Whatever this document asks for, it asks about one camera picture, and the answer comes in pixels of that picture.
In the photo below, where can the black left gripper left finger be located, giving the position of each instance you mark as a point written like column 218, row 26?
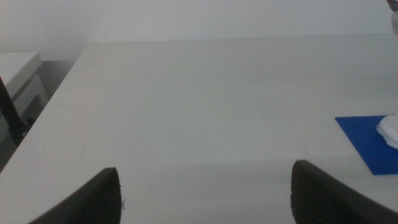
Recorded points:
column 96, row 202

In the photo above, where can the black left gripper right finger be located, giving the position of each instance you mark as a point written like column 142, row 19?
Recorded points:
column 320, row 199

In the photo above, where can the white shoe red black stripes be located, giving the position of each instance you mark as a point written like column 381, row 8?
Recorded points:
column 390, row 130

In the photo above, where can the blue flat mat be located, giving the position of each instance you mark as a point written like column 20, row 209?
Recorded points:
column 363, row 137

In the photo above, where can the black stand pole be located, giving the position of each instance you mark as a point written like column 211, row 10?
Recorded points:
column 11, row 119

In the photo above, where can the white cabinet box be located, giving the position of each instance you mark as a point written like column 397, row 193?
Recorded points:
column 31, row 96

